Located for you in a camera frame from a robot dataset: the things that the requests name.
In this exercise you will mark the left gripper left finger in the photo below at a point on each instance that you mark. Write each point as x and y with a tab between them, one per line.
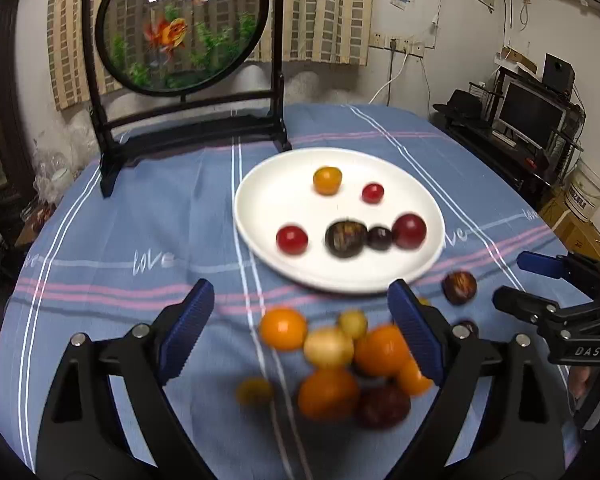
81	434

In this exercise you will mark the computer monitor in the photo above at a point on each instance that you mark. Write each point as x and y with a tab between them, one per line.
532	116

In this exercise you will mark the large orange tangerine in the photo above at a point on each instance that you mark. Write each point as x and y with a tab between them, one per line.
283	329

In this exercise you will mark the white power strip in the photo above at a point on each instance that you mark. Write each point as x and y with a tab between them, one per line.
404	45

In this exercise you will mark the checked beige curtain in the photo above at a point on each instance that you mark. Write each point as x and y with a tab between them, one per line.
168	44

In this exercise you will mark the yellow green round fruit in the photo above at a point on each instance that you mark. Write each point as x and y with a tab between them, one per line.
328	395

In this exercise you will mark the blue striped tablecloth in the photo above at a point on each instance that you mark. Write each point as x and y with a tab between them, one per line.
103	264

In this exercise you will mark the small red cherry tomato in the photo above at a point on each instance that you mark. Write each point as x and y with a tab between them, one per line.
292	240

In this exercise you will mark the round goldfish screen on stand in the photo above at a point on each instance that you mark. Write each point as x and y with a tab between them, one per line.
116	102

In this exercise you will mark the small yellow loquat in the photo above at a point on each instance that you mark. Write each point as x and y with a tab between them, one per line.
353	323

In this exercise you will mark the dark red plum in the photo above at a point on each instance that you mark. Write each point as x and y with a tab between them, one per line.
459	287

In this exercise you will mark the dark brown passion fruit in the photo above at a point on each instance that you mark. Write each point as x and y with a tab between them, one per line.
345	238

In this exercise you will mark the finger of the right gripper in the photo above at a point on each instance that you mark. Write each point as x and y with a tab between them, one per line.
573	267
531	308

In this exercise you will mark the beige striped pepino melon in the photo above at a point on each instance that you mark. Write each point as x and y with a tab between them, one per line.
328	347

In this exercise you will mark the black hat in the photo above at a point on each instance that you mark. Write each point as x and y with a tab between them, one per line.
462	106

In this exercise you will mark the orange kumquat fruit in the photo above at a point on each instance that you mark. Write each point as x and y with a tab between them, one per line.
411	380

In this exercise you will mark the orange cherry tomato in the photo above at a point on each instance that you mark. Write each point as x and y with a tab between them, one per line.
327	180

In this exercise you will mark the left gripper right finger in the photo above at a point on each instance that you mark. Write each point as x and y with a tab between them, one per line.
493	416

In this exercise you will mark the person's right hand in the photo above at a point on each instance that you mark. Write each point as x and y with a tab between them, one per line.
580	380

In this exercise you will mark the small dark purple plum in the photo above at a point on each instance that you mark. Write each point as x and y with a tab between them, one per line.
379	238

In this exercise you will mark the large red plum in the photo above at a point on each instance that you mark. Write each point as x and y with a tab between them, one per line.
409	231

